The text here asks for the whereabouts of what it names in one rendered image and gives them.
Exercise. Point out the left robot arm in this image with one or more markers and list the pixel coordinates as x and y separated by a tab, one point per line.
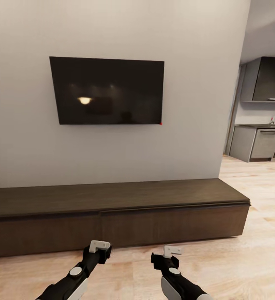
74	285

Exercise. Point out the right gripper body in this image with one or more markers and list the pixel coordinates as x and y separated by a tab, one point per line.
160	261

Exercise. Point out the wall mounted tv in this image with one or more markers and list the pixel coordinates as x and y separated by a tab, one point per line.
97	91

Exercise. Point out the fixed window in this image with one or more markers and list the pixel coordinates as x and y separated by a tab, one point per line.
233	107

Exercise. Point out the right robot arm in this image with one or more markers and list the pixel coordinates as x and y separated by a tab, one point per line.
175	286

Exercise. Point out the cabinet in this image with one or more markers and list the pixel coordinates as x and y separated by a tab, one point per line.
58	218
259	80

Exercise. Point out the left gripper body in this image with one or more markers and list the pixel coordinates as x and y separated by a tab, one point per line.
99	257

